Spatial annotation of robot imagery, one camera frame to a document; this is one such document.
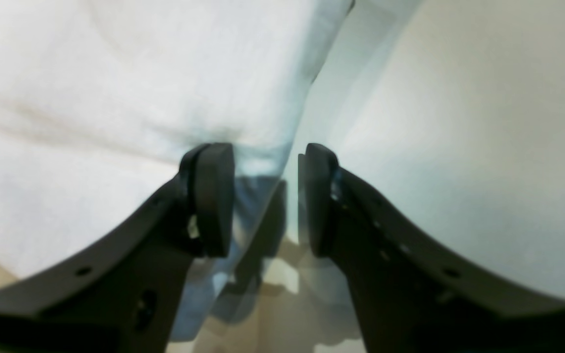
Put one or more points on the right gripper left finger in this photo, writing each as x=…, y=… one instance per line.
x=122, y=293

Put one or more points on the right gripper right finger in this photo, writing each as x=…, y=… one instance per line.
x=411, y=294

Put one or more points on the white t-shirt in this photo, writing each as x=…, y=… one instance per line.
x=101, y=99

